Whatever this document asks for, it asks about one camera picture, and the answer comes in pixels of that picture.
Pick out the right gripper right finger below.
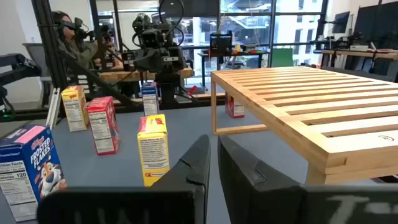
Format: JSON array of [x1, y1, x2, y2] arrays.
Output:
[[217, 134, 398, 224]]

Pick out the red Froot Loops cereal box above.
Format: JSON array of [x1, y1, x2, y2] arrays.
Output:
[[224, 93, 246, 119], [86, 96, 121, 156]]

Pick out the light wooden slatted shelf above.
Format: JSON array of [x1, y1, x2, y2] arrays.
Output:
[[210, 65, 398, 186]]

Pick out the black aluminium rig frame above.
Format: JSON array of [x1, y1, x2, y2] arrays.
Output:
[[0, 0, 227, 123]]

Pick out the black 3D printer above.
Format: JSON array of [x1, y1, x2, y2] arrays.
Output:
[[210, 30, 233, 55]]

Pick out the blue Frosted Flakes cereal box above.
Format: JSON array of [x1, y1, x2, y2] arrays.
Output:
[[0, 124, 68, 222], [141, 82, 160, 117]]

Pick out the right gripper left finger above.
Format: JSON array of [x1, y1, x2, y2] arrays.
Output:
[[36, 134, 211, 224]]

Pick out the wooden workbench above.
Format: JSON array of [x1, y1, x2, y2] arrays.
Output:
[[98, 66, 194, 82]]

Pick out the yellow Corn Pops cereal box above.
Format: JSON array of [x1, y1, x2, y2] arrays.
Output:
[[61, 85, 90, 133], [137, 114, 171, 187]]

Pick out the large black screen panels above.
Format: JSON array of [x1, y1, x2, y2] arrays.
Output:
[[353, 1, 398, 50]]

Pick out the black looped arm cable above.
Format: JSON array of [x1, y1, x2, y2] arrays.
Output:
[[158, 0, 187, 40]]

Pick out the white aluminium bracket bar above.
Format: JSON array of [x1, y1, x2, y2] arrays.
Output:
[[45, 88, 62, 129]]

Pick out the long wooden desk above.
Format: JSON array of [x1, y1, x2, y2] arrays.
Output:
[[320, 49, 398, 71]]

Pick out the black bulky equipment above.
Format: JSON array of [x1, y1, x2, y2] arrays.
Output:
[[0, 53, 42, 88]]

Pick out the grey office chair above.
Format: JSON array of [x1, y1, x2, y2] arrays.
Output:
[[22, 42, 53, 108]]

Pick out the person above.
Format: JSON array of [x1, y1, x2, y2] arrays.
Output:
[[51, 11, 100, 71]]

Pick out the black side table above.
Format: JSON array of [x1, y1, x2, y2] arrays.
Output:
[[197, 50, 269, 90]]

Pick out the black computer monitor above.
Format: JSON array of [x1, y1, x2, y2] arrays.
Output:
[[331, 11, 351, 34]]

